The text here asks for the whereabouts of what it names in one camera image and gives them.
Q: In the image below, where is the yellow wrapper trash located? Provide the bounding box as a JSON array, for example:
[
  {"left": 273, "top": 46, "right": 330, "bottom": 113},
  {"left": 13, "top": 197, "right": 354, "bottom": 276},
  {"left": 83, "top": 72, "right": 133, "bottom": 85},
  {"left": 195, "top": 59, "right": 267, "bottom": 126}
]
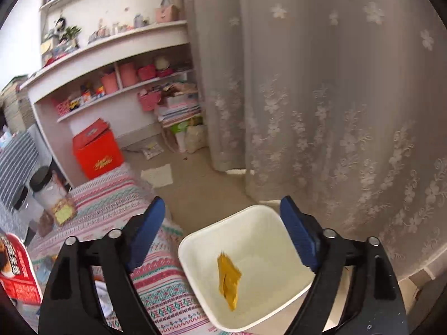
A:
[{"left": 217, "top": 253, "right": 242, "bottom": 312}]

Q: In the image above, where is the white square trash bin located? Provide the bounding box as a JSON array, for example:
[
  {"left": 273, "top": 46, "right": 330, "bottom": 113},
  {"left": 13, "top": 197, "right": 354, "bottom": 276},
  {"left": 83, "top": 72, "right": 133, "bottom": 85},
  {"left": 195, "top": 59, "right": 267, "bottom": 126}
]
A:
[{"left": 178, "top": 205, "right": 314, "bottom": 332}]

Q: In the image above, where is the red printed package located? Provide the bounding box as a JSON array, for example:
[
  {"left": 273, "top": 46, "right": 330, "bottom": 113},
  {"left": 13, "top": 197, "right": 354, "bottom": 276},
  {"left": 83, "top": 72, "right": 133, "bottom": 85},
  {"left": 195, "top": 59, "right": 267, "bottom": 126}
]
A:
[{"left": 1, "top": 232, "right": 42, "bottom": 305}]

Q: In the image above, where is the clear jar with pistachios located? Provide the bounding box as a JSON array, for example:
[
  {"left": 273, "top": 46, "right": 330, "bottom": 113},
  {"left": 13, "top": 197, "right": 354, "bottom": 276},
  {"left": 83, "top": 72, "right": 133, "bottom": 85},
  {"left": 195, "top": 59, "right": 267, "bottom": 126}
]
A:
[{"left": 29, "top": 166, "right": 77, "bottom": 226}]

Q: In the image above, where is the clear jar with brown nuts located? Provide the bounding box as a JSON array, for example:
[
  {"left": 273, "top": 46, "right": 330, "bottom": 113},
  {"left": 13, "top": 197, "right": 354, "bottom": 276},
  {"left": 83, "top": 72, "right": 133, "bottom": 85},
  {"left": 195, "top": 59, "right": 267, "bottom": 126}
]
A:
[{"left": 12, "top": 185, "right": 35, "bottom": 214}]

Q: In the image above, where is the white paper on floor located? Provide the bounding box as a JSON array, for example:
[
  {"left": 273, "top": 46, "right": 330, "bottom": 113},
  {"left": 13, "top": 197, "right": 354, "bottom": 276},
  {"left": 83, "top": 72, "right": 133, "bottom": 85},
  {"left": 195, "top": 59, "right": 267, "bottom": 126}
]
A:
[{"left": 140, "top": 164, "right": 173, "bottom": 188}]

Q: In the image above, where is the red gift box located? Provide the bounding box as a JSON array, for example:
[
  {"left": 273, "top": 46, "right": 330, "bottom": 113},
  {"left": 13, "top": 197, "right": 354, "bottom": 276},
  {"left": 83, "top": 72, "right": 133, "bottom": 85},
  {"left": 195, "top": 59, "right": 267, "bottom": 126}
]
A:
[{"left": 72, "top": 119, "right": 124, "bottom": 180}]

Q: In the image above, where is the stack of books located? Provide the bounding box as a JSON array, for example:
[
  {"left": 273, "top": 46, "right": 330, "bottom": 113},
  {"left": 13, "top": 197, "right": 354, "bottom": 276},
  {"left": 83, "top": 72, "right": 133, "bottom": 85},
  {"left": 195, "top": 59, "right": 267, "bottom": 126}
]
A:
[{"left": 1, "top": 75, "right": 35, "bottom": 133}]

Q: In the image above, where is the pink storage basket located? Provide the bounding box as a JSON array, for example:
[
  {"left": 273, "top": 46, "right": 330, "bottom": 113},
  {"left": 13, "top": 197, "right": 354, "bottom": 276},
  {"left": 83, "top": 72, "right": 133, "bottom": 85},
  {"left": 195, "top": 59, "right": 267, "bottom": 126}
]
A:
[{"left": 138, "top": 89, "right": 161, "bottom": 112}]

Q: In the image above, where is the floral lace curtain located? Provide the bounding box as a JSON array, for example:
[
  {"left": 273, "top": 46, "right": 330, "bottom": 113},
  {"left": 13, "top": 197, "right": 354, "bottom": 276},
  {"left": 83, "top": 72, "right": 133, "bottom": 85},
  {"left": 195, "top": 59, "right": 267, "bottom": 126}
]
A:
[{"left": 183, "top": 0, "right": 446, "bottom": 278}]

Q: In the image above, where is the white bookshelf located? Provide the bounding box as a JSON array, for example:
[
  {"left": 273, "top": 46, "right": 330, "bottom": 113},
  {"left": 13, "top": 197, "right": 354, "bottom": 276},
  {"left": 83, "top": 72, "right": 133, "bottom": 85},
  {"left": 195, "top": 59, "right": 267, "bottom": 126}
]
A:
[{"left": 20, "top": 0, "right": 189, "bottom": 187}]

